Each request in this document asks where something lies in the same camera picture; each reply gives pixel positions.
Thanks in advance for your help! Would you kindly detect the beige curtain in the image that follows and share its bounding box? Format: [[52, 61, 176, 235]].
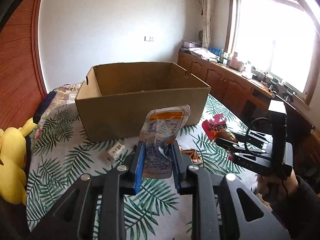
[[199, 0, 213, 49]]

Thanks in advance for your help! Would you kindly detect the stack of folded papers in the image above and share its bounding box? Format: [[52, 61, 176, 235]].
[[189, 47, 218, 61]]

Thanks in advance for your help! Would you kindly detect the pink drumstick snack packet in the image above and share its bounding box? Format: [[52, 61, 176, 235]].
[[201, 114, 237, 146]]

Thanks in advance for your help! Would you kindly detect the long wooden cabinet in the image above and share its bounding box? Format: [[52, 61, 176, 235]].
[[177, 49, 320, 172]]

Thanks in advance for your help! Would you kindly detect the purple box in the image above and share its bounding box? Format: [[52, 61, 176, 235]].
[[182, 39, 198, 50]]

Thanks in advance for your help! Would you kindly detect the silver orange-label snack packet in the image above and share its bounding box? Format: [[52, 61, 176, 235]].
[[139, 104, 191, 179]]

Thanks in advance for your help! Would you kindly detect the small white snack packet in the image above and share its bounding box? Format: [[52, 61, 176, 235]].
[[98, 142, 126, 162]]

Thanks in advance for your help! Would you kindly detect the wooden-framed window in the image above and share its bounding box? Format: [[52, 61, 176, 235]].
[[224, 0, 320, 107]]

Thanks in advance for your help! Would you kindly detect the clear bottle with green cap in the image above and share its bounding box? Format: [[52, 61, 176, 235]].
[[243, 61, 253, 78]]

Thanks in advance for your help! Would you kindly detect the leaf-printed bed sheet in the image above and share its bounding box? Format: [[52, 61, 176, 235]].
[[26, 82, 275, 233]]

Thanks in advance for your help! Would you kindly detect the person's right forearm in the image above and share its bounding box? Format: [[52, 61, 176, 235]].
[[270, 176, 320, 240]]

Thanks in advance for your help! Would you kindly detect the yellow plush toy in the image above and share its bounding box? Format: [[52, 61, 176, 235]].
[[0, 117, 35, 205]]

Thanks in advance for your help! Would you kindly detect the navy cloth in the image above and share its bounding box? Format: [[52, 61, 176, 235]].
[[33, 91, 58, 125]]

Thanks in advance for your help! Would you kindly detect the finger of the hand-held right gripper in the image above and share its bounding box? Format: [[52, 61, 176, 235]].
[[215, 137, 267, 161], [235, 129, 274, 146]]

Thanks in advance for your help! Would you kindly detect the person's right hand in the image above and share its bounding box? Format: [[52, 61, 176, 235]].
[[254, 173, 299, 205]]

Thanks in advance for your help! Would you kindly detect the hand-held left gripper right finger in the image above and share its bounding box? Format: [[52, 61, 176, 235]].
[[172, 141, 290, 240]]

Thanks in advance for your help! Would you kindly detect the black metal gadget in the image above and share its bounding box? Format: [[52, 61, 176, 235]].
[[283, 83, 296, 101], [269, 78, 280, 98]]

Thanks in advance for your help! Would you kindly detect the brown cardboard box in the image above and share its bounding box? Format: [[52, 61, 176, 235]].
[[75, 62, 211, 142]]

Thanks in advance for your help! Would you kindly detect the floral quilt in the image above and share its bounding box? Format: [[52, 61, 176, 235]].
[[41, 82, 84, 121]]

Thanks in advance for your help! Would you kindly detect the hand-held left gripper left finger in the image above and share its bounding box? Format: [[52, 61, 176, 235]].
[[32, 143, 146, 240]]

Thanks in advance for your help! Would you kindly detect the brown shiny snack wrapper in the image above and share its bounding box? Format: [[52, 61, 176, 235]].
[[180, 149, 202, 165]]

